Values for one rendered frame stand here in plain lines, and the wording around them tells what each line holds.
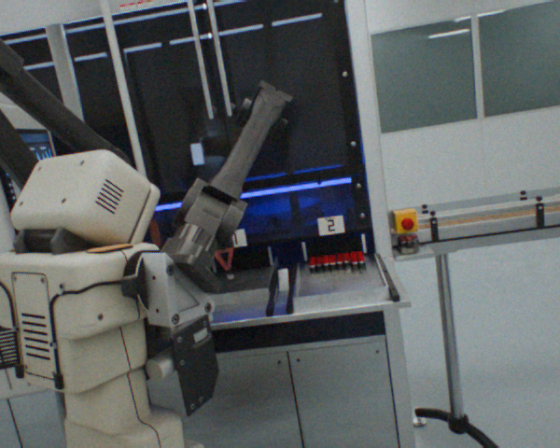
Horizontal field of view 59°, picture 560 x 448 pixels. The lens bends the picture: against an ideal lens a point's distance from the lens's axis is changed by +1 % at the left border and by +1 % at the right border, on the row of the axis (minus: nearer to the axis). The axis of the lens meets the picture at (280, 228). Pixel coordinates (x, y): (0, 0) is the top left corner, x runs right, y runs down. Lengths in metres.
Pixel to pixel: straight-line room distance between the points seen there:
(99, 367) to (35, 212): 0.28
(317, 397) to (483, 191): 5.04
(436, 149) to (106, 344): 5.80
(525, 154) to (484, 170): 0.50
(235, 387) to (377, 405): 0.52
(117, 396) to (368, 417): 1.21
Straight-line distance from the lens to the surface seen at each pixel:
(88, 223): 0.84
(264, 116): 1.04
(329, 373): 1.88
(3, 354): 1.47
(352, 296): 1.36
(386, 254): 1.72
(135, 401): 0.98
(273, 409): 1.96
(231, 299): 1.50
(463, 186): 6.56
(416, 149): 6.38
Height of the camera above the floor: 1.38
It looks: 12 degrees down
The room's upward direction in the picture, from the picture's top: 9 degrees counter-clockwise
